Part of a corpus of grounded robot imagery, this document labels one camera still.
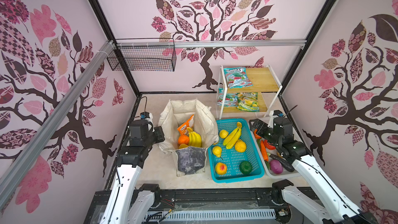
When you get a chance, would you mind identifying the white wooden two-tier shelf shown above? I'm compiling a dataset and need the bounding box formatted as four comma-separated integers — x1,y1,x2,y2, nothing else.
216,65,283,120

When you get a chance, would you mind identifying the white slotted cable duct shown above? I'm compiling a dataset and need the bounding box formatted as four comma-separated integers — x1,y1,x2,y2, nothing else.
143,209,276,223

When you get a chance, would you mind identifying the green bell pepper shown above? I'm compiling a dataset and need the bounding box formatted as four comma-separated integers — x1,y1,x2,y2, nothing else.
239,161,253,175

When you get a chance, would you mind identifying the white plastic vegetable basket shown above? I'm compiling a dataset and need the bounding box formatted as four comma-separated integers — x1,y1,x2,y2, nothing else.
248,113,301,179

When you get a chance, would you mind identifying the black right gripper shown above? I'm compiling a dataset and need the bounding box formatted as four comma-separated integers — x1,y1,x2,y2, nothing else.
249,118,280,148

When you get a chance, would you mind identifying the orange Fox's candy bag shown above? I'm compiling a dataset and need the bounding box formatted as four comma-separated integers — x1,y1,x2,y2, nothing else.
177,115,194,135

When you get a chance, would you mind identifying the aluminium frame bar rear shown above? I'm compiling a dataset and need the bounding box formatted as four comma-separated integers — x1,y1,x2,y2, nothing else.
117,39,307,49

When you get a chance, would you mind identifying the lower green white candy bag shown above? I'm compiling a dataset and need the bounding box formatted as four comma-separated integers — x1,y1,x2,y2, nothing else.
217,88,238,107

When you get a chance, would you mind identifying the red yellow peach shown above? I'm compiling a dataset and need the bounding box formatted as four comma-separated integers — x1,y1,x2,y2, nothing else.
215,162,228,175

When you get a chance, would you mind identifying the cream canvas grocery bag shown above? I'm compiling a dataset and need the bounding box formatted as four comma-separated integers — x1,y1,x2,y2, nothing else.
159,100,219,177

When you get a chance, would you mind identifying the black wire wall basket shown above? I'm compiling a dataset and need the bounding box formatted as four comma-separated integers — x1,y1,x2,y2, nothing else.
107,37,177,72

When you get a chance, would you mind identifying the orange carrot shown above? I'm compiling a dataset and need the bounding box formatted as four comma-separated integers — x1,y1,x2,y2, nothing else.
260,141,268,161

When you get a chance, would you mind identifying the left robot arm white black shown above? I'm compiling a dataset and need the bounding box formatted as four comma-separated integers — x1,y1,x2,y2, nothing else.
100,117,165,224

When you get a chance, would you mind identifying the orange fruit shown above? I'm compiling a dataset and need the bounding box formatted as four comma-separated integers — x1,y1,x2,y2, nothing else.
178,134,190,145

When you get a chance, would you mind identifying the yellow banana bunch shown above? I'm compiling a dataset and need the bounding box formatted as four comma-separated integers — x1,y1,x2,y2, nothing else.
223,122,242,149
187,127,202,148

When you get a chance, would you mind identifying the green white candy bag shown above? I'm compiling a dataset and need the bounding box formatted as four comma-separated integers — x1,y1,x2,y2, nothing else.
223,67,253,89
217,88,238,107

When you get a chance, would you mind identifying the aluminium frame bar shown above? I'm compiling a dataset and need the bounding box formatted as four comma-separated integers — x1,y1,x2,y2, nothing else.
117,39,307,49
1,40,115,207

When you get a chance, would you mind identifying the red tomato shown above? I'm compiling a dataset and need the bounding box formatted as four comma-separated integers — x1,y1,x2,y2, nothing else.
263,140,276,150

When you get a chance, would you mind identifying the yellow green candy bag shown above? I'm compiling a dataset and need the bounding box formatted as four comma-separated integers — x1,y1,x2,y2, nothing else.
237,92,260,112

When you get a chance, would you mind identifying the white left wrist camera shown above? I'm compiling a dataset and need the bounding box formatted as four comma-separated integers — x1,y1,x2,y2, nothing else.
139,112,153,124

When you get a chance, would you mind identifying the aluminium frame bar left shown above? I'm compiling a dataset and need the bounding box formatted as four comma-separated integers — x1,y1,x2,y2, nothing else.
1,40,115,207

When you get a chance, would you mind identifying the teal plastic fruit basket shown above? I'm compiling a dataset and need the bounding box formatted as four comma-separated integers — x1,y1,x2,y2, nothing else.
208,118,265,183

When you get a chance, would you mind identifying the purple red onion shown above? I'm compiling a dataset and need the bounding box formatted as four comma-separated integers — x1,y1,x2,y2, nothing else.
269,159,284,175

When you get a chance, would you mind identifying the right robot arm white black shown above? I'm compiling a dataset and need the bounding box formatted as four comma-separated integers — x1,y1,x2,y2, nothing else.
248,116,377,224

